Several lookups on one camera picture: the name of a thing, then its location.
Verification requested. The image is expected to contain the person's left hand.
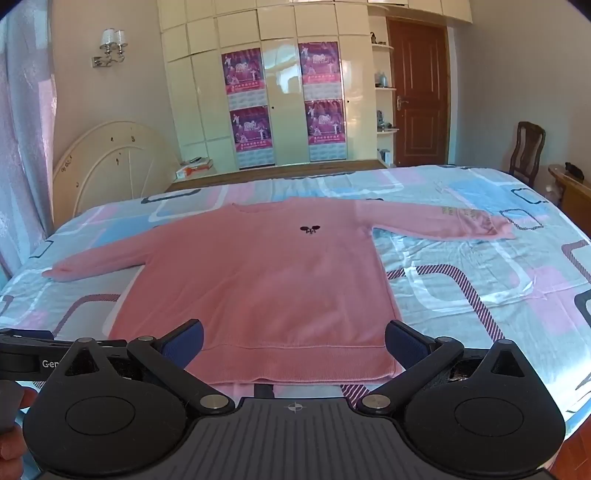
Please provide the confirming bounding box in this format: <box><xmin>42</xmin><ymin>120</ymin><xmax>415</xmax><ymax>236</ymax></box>
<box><xmin>0</xmin><ymin>388</ymin><xmax>38</xmax><ymax>480</ymax></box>

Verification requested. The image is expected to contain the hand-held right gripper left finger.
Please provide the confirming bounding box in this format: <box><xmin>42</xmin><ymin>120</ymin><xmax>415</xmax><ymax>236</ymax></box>
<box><xmin>59</xmin><ymin>318</ymin><xmax>236</xmax><ymax>416</ymax></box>

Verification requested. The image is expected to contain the wooden side furniture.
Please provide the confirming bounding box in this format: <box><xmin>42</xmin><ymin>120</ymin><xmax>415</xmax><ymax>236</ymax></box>
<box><xmin>547</xmin><ymin>164</ymin><xmax>591</xmax><ymax>223</ymax></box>

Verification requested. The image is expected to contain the wall lamp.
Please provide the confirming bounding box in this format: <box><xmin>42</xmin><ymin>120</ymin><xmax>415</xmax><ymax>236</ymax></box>
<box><xmin>91</xmin><ymin>28</ymin><xmax>129</xmax><ymax>69</ymax></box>

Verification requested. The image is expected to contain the purple calendar poster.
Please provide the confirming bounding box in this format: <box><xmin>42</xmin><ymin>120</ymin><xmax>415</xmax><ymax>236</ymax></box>
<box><xmin>305</xmin><ymin>99</ymin><xmax>346</xmax><ymax>161</ymax></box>
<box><xmin>221</xmin><ymin>47</ymin><xmax>267</xmax><ymax>109</ymax></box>
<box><xmin>298</xmin><ymin>41</ymin><xmax>343</xmax><ymax>101</ymax></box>
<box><xmin>229</xmin><ymin>105</ymin><xmax>276</xmax><ymax>169</ymax></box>

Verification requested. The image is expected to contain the cream corner shelf unit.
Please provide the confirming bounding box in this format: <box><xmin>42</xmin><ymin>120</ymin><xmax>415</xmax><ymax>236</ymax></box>
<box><xmin>369</xmin><ymin>30</ymin><xmax>400</xmax><ymax>169</ymax></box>

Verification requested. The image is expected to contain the printed bed sheet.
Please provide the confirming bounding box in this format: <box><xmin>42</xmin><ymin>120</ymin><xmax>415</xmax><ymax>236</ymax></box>
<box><xmin>0</xmin><ymin>164</ymin><xmax>591</xmax><ymax>462</ymax></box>

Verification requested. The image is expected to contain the brown wooden door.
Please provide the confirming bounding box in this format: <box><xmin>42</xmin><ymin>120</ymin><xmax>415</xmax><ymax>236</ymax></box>
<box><xmin>387</xmin><ymin>18</ymin><xmax>451</xmax><ymax>168</ymax></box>

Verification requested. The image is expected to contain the white orange box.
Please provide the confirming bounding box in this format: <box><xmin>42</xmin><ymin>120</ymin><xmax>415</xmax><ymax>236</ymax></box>
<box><xmin>174</xmin><ymin>166</ymin><xmax>217</xmax><ymax>181</ymax></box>

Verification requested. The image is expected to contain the wooden bed platform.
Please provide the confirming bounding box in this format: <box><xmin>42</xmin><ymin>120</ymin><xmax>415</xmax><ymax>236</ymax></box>
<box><xmin>164</xmin><ymin>159</ymin><xmax>389</xmax><ymax>193</ymax></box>

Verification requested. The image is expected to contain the cream round headboard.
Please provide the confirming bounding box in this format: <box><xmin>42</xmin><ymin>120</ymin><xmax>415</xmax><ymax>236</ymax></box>
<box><xmin>52</xmin><ymin>121</ymin><xmax>182</xmax><ymax>229</ymax></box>

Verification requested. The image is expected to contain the cream wardrobe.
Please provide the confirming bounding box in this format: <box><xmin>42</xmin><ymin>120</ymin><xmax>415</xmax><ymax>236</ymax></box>
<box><xmin>157</xmin><ymin>0</ymin><xmax>474</xmax><ymax>175</ymax></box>

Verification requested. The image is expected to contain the pink sweater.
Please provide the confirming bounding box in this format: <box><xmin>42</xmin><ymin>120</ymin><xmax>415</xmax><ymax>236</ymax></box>
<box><xmin>41</xmin><ymin>196</ymin><xmax>517</xmax><ymax>386</ymax></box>

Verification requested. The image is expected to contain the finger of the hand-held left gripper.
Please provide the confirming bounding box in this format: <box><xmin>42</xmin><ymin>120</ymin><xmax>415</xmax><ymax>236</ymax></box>
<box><xmin>0</xmin><ymin>329</ymin><xmax>53</xmax><ymax>341</ymax></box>
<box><xmin>0</xmin><ymin>339</ymin><xmax>129</xmax><ymax>360</ymax></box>

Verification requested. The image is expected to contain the dark wooden chair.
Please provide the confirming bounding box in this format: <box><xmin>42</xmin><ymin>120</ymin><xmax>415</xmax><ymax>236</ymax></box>
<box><xmin>508</xmin><ymin>121</ymin><xmax>547</xmax><ymax>188</ymax></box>

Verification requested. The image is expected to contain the pink blue curtain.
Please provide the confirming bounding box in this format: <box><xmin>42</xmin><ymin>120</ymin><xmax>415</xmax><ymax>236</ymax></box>
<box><xmin>0</xmin><ymin>0</ymin><xmax>62</xmax><ymax>287</ymax></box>

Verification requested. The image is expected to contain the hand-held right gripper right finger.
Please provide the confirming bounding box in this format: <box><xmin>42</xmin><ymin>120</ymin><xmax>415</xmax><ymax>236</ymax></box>
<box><xmin>355</xmin><ymin>319</ymin><xmax>533</xmax><ymax>416</ymax></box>

